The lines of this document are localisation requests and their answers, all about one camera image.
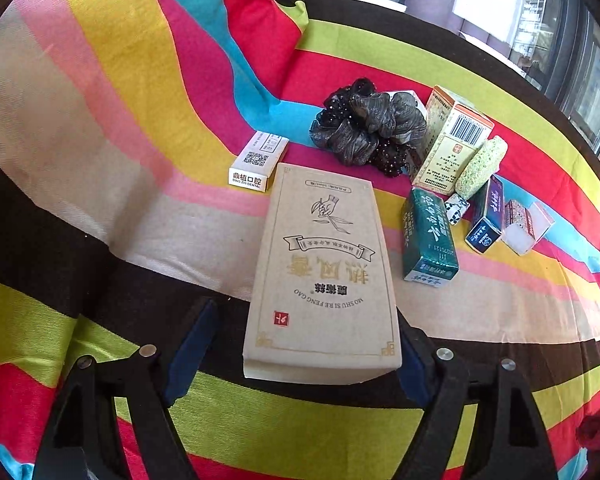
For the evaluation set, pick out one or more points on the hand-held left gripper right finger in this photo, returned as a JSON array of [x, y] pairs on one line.
[[411, 367]]

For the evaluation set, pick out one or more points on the striped multicolour tablecloth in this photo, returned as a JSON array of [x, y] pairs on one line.
[[130, 135]]

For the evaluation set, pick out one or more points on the beige orange medicine box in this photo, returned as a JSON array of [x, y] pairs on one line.
[[450, 150]]

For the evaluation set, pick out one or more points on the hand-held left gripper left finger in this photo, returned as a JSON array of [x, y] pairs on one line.
[[189, 357]]

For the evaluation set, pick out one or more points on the window frame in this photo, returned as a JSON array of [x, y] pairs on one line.
[[575, 50]]

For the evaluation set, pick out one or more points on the black white patterned small item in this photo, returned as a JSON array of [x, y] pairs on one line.
[[456, 208]]

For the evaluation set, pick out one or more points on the red and white small box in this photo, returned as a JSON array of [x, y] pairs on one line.
[[525, 222]]

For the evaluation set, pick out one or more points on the green medicine box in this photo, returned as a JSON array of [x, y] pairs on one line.
[[427, 235]]

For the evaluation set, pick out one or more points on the blue white slim box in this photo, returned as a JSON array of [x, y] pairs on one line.
[[489, 215]]

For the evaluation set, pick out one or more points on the black beaded scrunchie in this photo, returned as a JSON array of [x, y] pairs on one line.
[[392, 160]]

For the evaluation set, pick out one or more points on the grey sheer scrunchie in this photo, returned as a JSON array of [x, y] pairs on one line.
[[370, 122]]

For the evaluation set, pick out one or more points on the large beige cardboard box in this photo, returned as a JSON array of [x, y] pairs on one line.
[[320, 270]]

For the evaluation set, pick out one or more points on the green speckled sponge roll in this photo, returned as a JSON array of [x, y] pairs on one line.
[[480, 167]]

